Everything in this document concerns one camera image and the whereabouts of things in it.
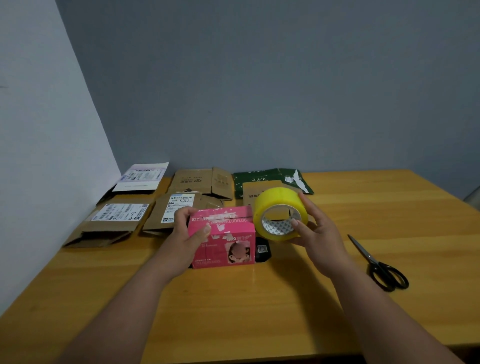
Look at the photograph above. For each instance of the person's left hand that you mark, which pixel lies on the person's left hand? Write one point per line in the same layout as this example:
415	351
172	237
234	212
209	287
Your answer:
180	247

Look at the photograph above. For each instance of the person's right hand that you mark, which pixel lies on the person's right hand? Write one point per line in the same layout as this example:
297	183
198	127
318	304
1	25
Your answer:
326	247

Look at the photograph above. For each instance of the brown carton with label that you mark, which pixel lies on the brown carton with label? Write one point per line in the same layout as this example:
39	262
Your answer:
153	217

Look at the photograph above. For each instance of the pink and black carton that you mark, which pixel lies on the pink and black carton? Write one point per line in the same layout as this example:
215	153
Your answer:
221	243

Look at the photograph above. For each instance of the black scissors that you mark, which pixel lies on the black scissors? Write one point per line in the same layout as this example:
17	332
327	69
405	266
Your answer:
382	273

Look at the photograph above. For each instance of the plain brown carton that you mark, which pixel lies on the plain brown carton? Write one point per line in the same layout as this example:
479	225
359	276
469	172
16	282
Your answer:
191	182

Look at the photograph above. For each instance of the yellow tape roll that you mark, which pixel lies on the yellow tape roll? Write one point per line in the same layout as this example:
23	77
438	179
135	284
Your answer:
277	197

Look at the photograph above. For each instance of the black box white label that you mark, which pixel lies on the black box white label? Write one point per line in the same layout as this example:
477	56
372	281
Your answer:
142	176

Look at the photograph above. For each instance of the small brown cardboard box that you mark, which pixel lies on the small brown cardboard box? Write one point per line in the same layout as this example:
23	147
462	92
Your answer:
251	193

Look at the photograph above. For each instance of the green box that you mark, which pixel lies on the green box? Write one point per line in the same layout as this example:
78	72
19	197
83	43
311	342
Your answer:
262	174

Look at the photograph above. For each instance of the person's left forearm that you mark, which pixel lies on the person's left forearm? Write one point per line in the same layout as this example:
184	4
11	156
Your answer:
120	318

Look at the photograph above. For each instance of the person's right forearm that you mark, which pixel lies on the person's right forearm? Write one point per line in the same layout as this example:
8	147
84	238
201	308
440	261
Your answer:
382	318

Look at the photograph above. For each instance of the beige chair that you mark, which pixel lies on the beige chair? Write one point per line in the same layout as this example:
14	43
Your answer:
473	198

